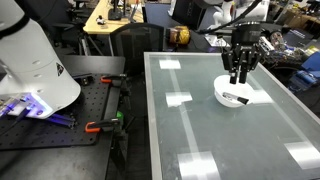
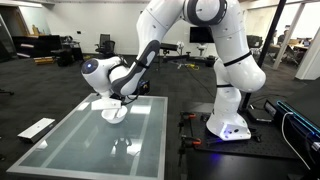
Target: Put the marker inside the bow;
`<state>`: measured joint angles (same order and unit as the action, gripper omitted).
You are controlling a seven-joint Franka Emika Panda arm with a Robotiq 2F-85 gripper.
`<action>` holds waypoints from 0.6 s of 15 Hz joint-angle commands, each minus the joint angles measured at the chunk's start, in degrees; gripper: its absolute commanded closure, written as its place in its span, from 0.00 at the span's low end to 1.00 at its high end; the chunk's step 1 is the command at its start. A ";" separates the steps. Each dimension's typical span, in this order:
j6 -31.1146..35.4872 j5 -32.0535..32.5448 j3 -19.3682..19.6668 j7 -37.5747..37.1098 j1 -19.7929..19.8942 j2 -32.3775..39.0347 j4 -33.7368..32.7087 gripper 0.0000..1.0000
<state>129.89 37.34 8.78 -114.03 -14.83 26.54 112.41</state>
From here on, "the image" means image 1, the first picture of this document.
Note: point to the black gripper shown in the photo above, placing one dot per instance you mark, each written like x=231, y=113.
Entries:
x=246, y=37

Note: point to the black marker pen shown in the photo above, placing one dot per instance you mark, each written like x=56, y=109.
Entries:
x=237, y=98

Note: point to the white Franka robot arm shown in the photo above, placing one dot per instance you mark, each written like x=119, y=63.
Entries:
x=33, y=60

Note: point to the white bowl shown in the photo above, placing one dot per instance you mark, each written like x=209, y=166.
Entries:
x=224, y=88

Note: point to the cluttered electronics pile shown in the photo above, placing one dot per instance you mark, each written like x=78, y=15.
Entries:
x=280, y=50

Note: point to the blue plastic device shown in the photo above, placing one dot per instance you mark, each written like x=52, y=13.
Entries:
x=302, y=80

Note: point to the blue box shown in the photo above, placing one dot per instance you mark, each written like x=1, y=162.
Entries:
x=313, y=61

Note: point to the black mesh office chair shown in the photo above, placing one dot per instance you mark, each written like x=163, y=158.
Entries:
x=136, y=41

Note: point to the green plastic object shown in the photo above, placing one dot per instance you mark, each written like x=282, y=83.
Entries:
x=119, y=116

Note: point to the black monitor stand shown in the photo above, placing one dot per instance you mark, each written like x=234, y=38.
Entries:
x=115, y=12

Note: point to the light wooden desk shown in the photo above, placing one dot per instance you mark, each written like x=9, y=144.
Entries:
x=103, y=20

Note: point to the small black white desk object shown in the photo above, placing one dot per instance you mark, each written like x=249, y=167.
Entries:
x=100, y=20

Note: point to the small black box device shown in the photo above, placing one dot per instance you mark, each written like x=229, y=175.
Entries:
x=87, y=80

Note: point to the black swivel office chair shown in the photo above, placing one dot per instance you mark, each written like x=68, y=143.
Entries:
x=65, y=28

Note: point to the black perforated mounting board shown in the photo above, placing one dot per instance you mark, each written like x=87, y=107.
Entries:
x=50, y=133

